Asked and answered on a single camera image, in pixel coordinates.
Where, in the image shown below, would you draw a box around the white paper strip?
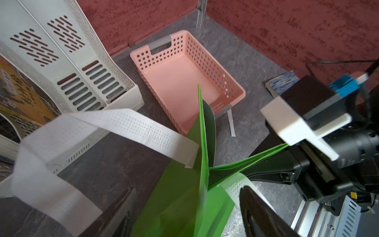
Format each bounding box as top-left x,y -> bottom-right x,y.
227,109 -> 236,137

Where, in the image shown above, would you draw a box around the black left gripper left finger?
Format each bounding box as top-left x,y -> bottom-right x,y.
80,188 -> 137,237

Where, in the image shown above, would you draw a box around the green insulated delivery bag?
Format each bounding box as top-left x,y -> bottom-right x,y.
10,84 -> 289,237

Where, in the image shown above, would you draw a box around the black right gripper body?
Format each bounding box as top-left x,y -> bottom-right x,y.
284,142 -> 354,216

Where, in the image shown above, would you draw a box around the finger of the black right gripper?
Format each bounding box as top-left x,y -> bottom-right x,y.
241,148 -> 302,185

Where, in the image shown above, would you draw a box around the books in file organizer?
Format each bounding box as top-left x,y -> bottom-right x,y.
1,57 -> 61,164

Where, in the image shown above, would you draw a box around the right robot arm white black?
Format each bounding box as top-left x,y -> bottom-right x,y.
243,61 -> 379,215

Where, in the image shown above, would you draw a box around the pink perforated plastic basket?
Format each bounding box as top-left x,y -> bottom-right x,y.
130,30 -> 246,135

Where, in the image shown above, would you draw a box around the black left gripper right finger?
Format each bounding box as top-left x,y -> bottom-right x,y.
239,186 -> 298,237

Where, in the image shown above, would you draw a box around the blue paperback book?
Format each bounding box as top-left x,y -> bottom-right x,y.
265,71 -> 300,98

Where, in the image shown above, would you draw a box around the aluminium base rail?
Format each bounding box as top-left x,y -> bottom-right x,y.
291,194 -> 379,237

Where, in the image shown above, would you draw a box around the white magazine file organizer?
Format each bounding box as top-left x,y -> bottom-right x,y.
0,0 -> 145,190

